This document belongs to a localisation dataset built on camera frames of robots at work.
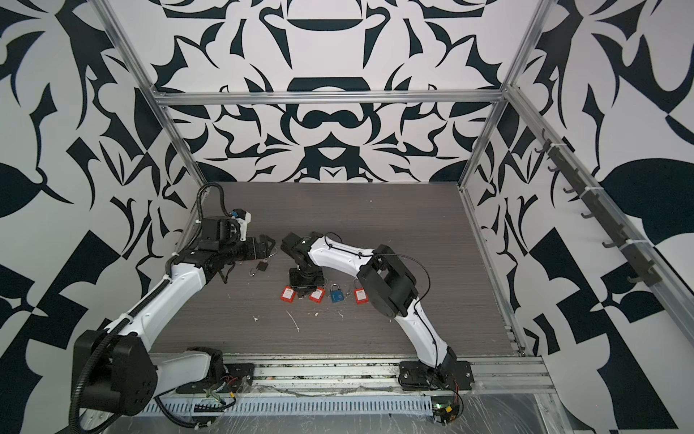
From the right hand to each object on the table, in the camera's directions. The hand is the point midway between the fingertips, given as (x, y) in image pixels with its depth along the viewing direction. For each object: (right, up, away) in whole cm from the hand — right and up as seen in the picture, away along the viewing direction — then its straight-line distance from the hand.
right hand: (298, 292), depth 88 cm
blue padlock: (+12, -1, +1) cm, 13 cm away
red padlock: (-4, -1, +1) cm, 4 cm away
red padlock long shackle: (+6, -1, 0) cm, 6 cm away
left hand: (-11, +18, -3) cm, 21 cm away
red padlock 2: (+20, -1, 0) cm, 20 cm away
